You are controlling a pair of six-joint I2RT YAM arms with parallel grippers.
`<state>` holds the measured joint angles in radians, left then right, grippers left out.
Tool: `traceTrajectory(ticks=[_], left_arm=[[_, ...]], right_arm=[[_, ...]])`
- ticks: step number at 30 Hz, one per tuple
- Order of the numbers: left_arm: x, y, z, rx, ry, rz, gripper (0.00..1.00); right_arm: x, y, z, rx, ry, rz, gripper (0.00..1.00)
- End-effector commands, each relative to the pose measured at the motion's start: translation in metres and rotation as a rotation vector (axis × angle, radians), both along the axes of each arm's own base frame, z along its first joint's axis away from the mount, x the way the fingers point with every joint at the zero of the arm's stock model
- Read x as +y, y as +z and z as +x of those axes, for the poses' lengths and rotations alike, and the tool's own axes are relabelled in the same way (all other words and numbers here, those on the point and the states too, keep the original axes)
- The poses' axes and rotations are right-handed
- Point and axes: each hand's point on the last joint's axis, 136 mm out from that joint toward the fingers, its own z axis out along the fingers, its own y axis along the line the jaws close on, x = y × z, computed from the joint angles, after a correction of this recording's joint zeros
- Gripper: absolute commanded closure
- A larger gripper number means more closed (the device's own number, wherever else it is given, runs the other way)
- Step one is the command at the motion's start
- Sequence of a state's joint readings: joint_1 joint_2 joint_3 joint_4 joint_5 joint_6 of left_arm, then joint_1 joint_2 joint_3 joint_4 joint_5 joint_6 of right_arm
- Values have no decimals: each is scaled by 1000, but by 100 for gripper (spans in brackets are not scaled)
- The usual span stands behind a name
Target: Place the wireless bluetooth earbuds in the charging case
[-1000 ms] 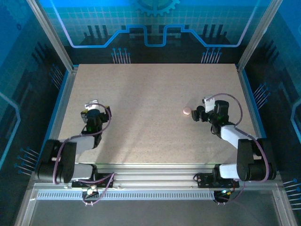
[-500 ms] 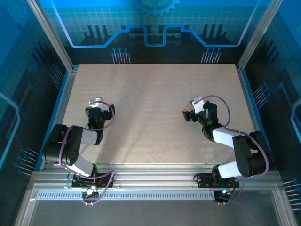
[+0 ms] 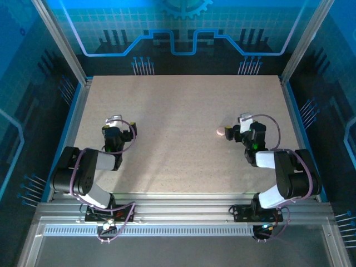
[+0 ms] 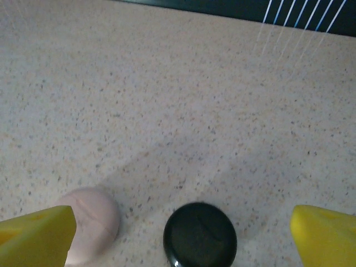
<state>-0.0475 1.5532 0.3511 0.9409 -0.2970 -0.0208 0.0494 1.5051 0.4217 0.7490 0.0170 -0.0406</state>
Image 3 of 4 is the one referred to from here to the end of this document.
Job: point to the small lit circuit board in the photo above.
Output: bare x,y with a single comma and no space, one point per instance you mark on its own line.
264,226
108,226

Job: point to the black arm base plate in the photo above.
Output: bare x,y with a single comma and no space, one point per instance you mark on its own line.
126,208
240,214

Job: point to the aluminium upright frame post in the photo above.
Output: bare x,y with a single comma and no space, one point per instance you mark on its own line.
305,41
63,44

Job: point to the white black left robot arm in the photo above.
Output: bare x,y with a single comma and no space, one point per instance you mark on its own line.
105,161

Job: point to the pink round charging case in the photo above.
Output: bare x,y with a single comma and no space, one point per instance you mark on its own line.
220,131

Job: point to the aluminium table side rail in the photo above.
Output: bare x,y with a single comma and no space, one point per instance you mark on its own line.
301,139
71,139

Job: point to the aluminium lower enclosure frame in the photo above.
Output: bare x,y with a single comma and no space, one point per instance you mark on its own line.
338,250

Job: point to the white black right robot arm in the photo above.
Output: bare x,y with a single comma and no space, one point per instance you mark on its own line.
265,159

